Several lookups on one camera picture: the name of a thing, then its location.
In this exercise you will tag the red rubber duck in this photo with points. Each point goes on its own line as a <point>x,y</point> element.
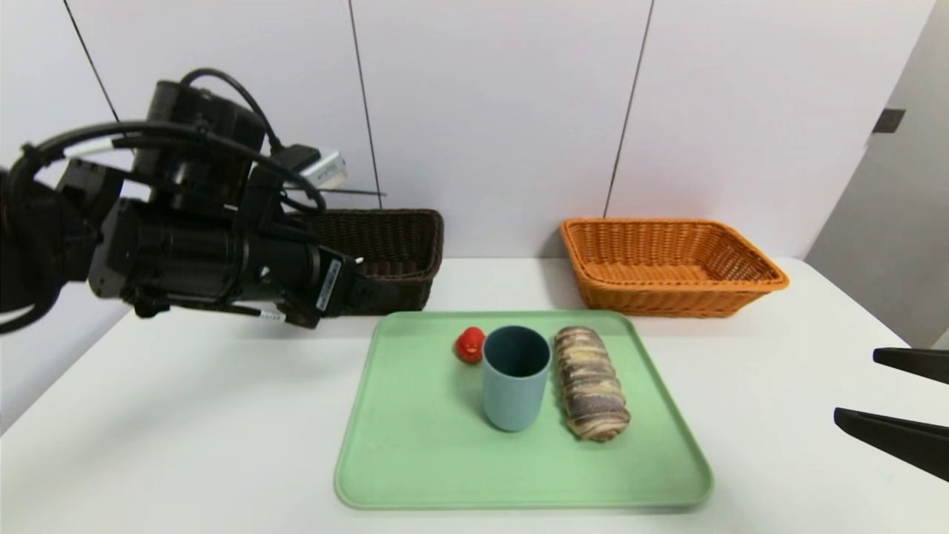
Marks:
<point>469,346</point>

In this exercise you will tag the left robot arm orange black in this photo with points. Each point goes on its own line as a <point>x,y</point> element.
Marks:
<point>185,256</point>

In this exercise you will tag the orange wicker basket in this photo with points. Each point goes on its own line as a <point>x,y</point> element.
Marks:
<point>667,300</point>

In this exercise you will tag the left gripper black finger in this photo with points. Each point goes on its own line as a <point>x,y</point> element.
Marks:
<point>363,285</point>

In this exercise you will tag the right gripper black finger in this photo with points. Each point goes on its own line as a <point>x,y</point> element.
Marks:
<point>919,363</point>
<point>904,441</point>

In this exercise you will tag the green plastic tray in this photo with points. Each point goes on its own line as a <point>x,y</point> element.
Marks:
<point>519,467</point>

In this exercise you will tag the dark brown wicker basket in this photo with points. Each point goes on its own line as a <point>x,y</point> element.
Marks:
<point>400,237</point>

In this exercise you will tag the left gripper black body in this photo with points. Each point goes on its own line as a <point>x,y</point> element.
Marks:
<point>331,288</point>

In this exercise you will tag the blue-grey plastic cup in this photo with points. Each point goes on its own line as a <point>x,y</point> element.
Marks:
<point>513,400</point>

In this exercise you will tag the black wall bracket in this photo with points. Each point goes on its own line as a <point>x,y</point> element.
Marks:
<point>888,121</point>

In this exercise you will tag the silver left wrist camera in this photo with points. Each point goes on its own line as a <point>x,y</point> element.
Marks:
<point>326,169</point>

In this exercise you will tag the marbled brown bread loaf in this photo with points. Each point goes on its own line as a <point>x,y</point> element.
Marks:
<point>591,386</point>

